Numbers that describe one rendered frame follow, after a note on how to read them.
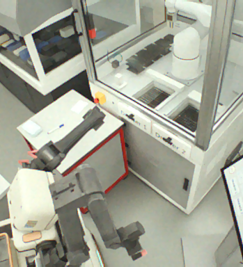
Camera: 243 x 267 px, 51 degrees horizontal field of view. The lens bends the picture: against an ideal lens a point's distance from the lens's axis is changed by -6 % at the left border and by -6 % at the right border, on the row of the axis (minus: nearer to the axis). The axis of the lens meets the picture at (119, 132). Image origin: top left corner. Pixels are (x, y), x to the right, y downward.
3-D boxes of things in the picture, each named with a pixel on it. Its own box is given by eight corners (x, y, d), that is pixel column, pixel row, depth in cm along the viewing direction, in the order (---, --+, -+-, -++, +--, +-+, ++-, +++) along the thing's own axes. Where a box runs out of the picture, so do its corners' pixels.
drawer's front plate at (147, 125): (150, 133, 177) (149, 122, 169) (118, 114, 193) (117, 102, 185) (151, 132, 178) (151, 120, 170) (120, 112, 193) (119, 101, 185)
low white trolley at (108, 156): (85, 220, 227) (60, 173, 171) (45, 179, 260) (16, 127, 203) (131, 178, 251) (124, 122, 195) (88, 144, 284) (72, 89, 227)
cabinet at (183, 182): (189, 220, 217) (202, 167, 157) (106, 156, 271) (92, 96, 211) (244, 151, 256) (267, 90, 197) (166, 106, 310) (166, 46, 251)
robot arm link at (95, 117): (99, 98, 140) (113, 112, 140) (90, 110, 151) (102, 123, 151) (36, 151, 113) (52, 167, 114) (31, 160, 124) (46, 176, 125)
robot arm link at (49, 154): (31, 163, 117) (39, 172, 117) (44, 149, 113) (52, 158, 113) (40, 157, 125) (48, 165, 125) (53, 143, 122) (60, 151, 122)
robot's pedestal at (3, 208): (24, 253, 211) (-22, 216, 154) (5, 231, 225) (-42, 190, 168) (48, 228, 225) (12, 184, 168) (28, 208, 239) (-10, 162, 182)
